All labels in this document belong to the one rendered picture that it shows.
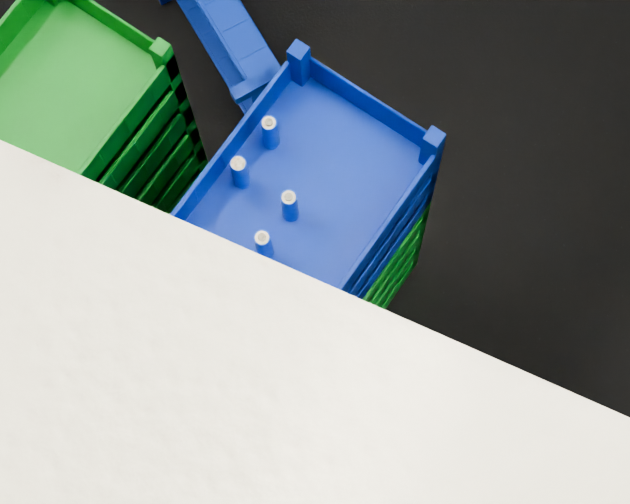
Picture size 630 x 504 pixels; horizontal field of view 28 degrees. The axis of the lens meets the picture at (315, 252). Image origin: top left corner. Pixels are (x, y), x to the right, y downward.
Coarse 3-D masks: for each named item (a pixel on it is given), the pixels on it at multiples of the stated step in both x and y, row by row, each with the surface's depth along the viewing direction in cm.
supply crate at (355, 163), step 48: (288, 48) 138; (288, 96) 145; (336, 96) 145; (240, 144) 143; (288, 144) 143; (336, 144) 143; (384, 144) 143; (432, 144) 135; (192, 192) 137; (240, 192) 142; (336, 192) 142; (384, 192) 142; (240, 240) 141; (288, 240) 140; (336, 240) 140
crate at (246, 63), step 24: (168, 0) 201; (192, 0) 201; (216, 0) 179; (240, 0) 179; (192, 24) 200; (216, 24) 178; (240, 24) 178; (216, 48) 199; (240, 48) 177; (264, 48) 177; (240, 72) 176; (264, 72) 176; (240, 96) 176
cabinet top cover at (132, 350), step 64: (0, 192) 8; (64, 192) 8; (0, 256) 8; (64, 256) 8; (128, 256) 8; (192, 256) 8; (256, 256) 8; (0, 320) 8; (64, 320) 8; (128, 320) 8; (192, 320) 8; (256, 320) 8; (320, 320) 8; (384, 320) 8; (0, 384) 8; (64, 384) 8; (128, 384) 8; (192, 384) 8; (256, 384) 8; (320, 384) 8; (384, 384) 8; (448, 384) 8; (512, 384) 8; (0, 448) 8; (64, 448) 8; (128, 448) 8; (192, 448) 8; (256, 448) 8; (320, 448) 8; (384, 448) 8; (448, 448) 8; (512, 448) 8; (576, 448) 8
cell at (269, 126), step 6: (264, 120) 138; (270, 120) 137; (276, 120) 138; (264, 126) 137; (270, 126) 137; (276, 126) 138; (264, 132) 138; (270, 132) 138; (276, 132) 139; (264, 138) 141; (270, 138) 140; (276, 138) 141; (264, 144) 143; (270, 144) 142; (276, 144) 142
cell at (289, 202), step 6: (282, 192) 135; (288, 192) 135; (294, 192) 135; (282, 198) 135; (288, 198) 135; (294, 198) 135; (282, 204) 136; (288, 204) 135; (294, 204) 136; (282, 210) 139; (288, 210) 137; (294, 210) 138; (288, 216) 139; (294, 216) 140
